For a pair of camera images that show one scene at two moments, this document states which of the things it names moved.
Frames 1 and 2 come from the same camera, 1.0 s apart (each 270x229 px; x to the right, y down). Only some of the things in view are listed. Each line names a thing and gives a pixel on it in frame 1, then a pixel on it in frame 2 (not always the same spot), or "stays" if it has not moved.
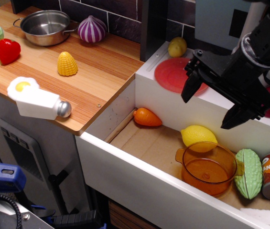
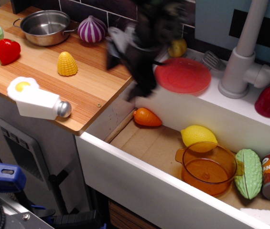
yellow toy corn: (66, 65) stays
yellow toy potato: (177, 46) stays
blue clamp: (5, 178) stays
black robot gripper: (236, 78) to (158, 23)
